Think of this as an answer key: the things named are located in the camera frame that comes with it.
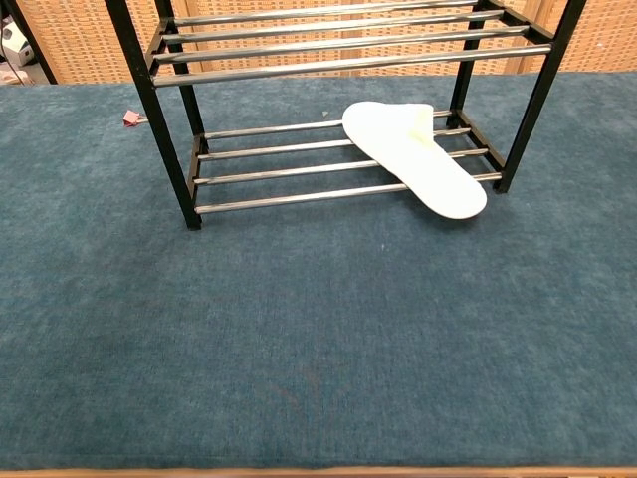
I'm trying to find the white slipper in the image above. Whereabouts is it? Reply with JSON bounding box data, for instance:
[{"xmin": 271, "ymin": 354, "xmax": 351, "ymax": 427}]
[{"xmin": 341, "ymin": 101, "xmax": 488, "ymax": 220}]

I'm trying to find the black chrome-bar shoe rack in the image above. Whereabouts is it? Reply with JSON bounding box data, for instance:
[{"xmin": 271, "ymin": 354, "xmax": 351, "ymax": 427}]
[{"xmin": 104, "ymin": 0, "xmax": 588, "ymax": 231}]

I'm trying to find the blue carpet mat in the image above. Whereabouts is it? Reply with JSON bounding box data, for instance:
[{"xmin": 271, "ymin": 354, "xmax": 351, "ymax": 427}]
[{"xmin": 0, "ymin": 71, "xmax": 637, "ymax": 472}]

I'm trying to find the woven bamboo folding screen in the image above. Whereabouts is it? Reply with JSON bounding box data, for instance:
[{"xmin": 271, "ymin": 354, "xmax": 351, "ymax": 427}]
[{"xmin": 14, "ymin": 0, "xmax": 637, "ymax": 86}]

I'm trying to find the black stand pole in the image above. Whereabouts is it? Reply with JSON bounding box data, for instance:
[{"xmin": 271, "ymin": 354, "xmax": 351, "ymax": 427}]
[{"xmin": 2, "ymin": 0, "xmax": 59, "ymax": 85}]

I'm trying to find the white device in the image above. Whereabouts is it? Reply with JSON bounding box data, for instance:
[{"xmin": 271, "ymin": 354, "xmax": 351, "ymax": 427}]
[{"xmin": 0, "ymin": 14, "xmax": 37, "ymax": 66}]

